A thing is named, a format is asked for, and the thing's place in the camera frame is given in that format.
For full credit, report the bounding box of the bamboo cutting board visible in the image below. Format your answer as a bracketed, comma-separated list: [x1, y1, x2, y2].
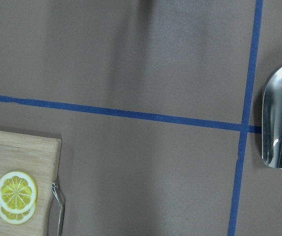
[0, 131, 64, 236]

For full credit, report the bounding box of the metal scoop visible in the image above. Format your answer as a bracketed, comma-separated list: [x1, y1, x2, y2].
[262, 67, 282, 169]

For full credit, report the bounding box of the lemon slice lower front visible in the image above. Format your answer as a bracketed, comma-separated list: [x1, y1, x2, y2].
[0, 171, 37, 214]

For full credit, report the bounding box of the lemon slice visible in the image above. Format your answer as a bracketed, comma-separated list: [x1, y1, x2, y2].
[0, 171, 37, 214]
[0, 203, 36, 225]

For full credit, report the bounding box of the lemon slice lower back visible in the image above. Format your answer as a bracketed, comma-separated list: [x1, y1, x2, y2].
[0, 203, 36, 225]

